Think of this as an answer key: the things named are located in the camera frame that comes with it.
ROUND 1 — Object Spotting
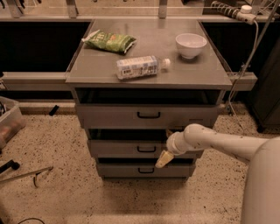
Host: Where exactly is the metal rod on floor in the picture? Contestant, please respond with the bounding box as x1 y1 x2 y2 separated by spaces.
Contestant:
0 166 53 185

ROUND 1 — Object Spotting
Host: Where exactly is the white power strip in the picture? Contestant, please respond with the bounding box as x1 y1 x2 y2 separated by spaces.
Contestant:
210 1 257 26

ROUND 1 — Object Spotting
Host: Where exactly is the black cable on floor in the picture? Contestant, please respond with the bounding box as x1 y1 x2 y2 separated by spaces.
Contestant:
17 217 46 224

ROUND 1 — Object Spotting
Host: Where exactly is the clear plastic water bottle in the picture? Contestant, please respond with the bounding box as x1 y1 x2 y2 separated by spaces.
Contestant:
116 55 171 80

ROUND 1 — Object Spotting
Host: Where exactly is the dark grey side cabinet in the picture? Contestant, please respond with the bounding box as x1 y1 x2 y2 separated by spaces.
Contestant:
247 38 280 133

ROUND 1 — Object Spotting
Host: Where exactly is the small black block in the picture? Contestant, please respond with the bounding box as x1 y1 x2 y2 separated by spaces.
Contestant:
49 105 59 116

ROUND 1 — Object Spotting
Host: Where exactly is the grey drawer cabinet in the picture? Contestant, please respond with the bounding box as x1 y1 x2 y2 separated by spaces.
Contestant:
66 18 232 178

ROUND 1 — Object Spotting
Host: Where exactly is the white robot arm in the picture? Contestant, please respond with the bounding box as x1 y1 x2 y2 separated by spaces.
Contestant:
156 123 280 224

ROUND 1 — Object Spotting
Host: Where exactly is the green chip bag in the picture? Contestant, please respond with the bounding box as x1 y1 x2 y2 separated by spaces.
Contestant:
82 30 137 53

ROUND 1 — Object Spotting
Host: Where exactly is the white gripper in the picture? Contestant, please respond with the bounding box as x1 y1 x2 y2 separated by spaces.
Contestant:
155 129 193 168

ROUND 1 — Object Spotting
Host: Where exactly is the white ceramic bowl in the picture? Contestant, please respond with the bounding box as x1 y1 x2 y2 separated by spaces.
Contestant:
176 33 207 59

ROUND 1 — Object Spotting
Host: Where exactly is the clear plastic storage bin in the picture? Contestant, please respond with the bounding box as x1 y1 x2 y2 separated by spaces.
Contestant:
0 96 26 150

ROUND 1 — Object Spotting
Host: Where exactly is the grey top drawer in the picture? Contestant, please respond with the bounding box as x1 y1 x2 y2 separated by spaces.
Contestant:
75 104 218 130

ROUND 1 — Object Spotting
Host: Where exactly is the grey bottom drawer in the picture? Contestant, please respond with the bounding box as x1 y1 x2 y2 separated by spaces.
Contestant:
96 164 195 178

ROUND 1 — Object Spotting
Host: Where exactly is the grey drawer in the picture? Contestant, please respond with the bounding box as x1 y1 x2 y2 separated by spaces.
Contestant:
96 164 195 178
87 138 205 159
75 104 218 130

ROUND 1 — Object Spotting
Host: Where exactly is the white power cable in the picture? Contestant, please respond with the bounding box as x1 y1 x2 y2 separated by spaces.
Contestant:
224 20 260 135

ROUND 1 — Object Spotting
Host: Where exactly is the black handle on floor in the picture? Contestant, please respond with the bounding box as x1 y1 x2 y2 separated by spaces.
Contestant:
0 160 20 174

